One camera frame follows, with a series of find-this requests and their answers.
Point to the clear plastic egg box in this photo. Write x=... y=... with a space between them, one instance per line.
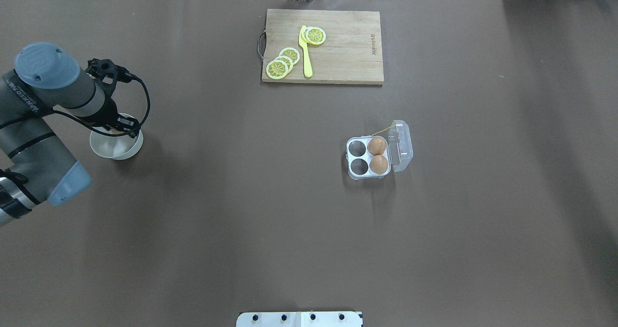
x=399 y=151

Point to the lemon slice middle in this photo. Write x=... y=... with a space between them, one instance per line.
x=289 y=62

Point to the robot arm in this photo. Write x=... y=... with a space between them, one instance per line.
x=47 y=81

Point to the brown egg in box front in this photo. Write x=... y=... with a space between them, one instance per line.
x=379 y=164

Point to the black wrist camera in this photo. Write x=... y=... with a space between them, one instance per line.
x=101 y=69

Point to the white bowl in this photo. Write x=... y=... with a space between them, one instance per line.
x=118 y=147

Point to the brown egg in box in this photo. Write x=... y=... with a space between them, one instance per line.
x=379 y=164
x=377 y=145

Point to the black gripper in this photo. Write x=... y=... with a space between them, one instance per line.
x=109 y=116

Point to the brown egg in box rear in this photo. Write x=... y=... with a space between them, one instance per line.
x=377 y=145

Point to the white pillar mount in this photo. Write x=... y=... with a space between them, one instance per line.
x=301 y=319

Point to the lemon slice by knife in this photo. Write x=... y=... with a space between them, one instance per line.
x=313 y=35

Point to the wooden cutting board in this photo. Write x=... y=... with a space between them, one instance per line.
x=351 y=54

